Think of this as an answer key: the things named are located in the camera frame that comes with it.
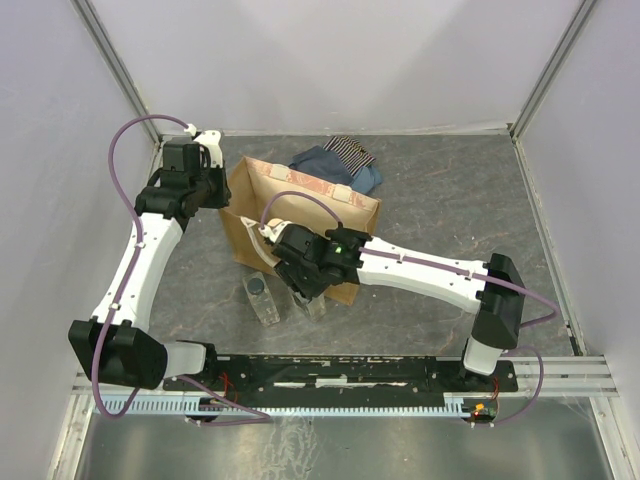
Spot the brown canvas tote bag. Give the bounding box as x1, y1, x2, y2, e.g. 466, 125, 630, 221
219, 156, 381, 274

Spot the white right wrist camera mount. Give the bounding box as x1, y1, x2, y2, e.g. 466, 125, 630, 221
258, 220, 292, 246

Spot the aluminium frame rail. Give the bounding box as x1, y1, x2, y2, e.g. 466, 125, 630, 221
69, 355, 621, 397

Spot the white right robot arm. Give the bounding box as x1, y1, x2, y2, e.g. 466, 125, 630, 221
259, 220, 525, 391

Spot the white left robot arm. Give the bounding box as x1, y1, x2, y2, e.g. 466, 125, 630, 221
68, 130, 231, 390

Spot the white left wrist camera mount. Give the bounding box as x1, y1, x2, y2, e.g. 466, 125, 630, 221
183, 124, 224, 168

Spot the clear bottle black cap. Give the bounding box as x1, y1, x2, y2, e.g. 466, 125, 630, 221
292, 292, 326, 322
243, 272, 281, 327

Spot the blue and striped clothes pile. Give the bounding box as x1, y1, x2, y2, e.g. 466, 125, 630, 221
288, 136, 383, 195

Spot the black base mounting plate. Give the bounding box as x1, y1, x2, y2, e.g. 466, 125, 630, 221
190, 355, 518, 409

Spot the light blue cable duct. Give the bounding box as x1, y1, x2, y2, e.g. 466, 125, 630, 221
93, 394, 476, 416

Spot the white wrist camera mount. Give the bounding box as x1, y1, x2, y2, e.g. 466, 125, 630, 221
258, 220, 292, 246
183, 124, 224, 168

